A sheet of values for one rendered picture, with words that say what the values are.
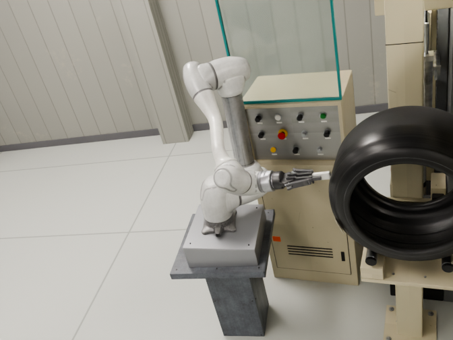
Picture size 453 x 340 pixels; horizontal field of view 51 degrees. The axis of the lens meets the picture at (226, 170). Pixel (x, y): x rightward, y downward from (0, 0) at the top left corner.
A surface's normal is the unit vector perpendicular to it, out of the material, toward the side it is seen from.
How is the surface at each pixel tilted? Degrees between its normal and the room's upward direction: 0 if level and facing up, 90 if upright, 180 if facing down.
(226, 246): 5
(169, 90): 90
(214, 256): 90
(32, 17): 90
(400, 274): 0
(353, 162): 57
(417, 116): 6
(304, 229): 90
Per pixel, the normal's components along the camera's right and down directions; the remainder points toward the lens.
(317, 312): -0.21, -0.83
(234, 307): -0.18, 0.55
